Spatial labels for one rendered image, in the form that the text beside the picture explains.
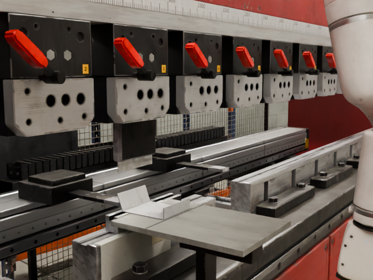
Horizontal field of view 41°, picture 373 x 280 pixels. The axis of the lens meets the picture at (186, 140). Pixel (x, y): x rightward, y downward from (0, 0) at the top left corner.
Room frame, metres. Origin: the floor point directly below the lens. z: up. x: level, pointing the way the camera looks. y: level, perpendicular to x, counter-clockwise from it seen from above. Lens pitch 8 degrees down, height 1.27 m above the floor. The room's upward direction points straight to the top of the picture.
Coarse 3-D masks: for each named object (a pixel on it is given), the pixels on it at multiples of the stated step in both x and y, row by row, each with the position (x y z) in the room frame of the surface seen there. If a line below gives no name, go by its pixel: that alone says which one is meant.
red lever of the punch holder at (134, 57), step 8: (120, 40) 0.79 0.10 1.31; (120, 48) 0.80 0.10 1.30; (128, 48) 0.80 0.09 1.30; (128, 56) 0.81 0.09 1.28; (136, 56) 0.82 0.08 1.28; (136, 64) 0.82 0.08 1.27; (144, 72) 0.84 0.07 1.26; (152, 72) 0.84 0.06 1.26; (144, 80) 0.85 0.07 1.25; (152, 80) 0.85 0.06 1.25
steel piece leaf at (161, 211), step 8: (184, 200) 0.91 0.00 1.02; (136, 208) 0.92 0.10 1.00; (144, 208) 0.92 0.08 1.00; (152, 208) 0.92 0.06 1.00; (160, 208) 0.92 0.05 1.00; (168, 208) 0.87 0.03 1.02; (176, 208) 0.89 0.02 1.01; (184, 208) 0.91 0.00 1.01; (144, 216) 0.88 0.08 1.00; (152, 216) 0.87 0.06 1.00; (160, 216) 0.87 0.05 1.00; (168, 216) 0.87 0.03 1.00
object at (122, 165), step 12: (120, 132) 0.89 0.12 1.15; (132, 132) 0.91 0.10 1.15; (144, 132) 0.94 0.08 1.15; (120, 144) 0.89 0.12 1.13; (132, 144) 0.91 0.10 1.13; (144, 144) 0.94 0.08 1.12; (120, 156) 0.89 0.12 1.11; (132, 156) 0.91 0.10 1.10; (144, 156) 0.95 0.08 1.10; (120, 168) 0.90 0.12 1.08; (132, 168) 0.93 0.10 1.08
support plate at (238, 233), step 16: (208, 208) 0.93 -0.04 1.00; (112, 224) 0.85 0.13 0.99; (128, 224) 0.83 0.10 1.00; (144, 224) 0.83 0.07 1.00; (160, 224) 0.83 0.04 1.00; (176, 224) 0.83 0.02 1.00; (192, 224) 0.83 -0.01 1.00; (208, 224) 0.83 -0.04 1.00; (224, 224) 0.83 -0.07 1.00; (240, 224) 0.83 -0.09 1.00; (256, 224) 0.83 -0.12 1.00; (272, 224) 0.83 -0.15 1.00; (288, 224) 0.84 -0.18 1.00; (176, 240) 0.77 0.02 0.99; (192, 240) 0.76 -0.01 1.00; (208, 240) 0.75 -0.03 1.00; (224, 240) 0.75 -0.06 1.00; (240, 240) 0.75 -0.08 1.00; (256, 240) 0.75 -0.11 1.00; (240, 256) 0.71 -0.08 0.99
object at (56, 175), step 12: (24, 180) 1.07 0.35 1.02; (36, 180) 1.04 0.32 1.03; (48, 180) 1.02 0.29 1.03; (60, 180) 1.03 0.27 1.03; (72, 180) 1.06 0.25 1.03; (84, 180) 1.08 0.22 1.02; (24, 192) 1.05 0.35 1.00; (36, 192) 1.03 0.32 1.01; (48, 192) 1.01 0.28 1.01; (60, 192) 1.02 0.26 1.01; (72, 192) 1.04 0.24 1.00; (84, 192) 1.04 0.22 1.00; (48, 204) 1.01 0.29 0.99
